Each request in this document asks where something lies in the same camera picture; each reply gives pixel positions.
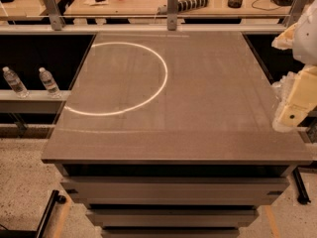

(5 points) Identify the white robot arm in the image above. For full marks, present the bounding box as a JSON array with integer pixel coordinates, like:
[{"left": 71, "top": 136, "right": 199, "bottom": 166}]
[{"left": 271, "top": 0, "right": 317, "bottom": 132}]

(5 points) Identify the right clear water bottle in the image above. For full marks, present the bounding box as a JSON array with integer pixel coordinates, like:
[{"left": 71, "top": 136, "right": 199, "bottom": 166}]
[{"left": 39, "top": 67, "right": 61, "bottom": 98}]

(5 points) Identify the clear water bottle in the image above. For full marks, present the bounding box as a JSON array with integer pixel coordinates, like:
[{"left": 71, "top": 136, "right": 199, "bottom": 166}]
[
  {"left": 39, "top": 67, "right": 61, "bottom": 98},
  {"left": 2, "top": 66, "right": 29, "bottom": 98}
]

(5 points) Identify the left clear water bottle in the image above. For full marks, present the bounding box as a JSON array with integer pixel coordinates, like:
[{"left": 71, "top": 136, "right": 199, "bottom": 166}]
[{"left": 2, "top": 66, "right": 29, "bottom": 98}]

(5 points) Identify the black floor stand right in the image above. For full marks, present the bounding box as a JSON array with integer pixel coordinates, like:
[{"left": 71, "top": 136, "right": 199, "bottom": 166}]
[{"left": 292, "top": 169, "right": 311, "bottom": 205}]

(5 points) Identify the black ribbed roller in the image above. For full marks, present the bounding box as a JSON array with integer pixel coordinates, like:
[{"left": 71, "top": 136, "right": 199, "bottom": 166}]
[{"left": 158, "top": 0, "right": 209, "bottom": 15}]

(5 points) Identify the grey drawer cabinet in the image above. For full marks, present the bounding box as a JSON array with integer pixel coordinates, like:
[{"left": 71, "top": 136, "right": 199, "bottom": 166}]
[{"left": 61, "top": 176, "right": 289, "bottom": 238}]

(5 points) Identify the grey side shelf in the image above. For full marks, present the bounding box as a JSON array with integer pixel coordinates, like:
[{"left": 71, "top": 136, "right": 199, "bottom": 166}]
[{"left": 0, "top": 90, "right": 71, "bottom": 114}]

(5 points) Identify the metal guard rail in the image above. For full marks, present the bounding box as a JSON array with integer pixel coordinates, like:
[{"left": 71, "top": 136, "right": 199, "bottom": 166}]
[{"left": 0, "top": 0, "right": 310, "bottom": 33}]

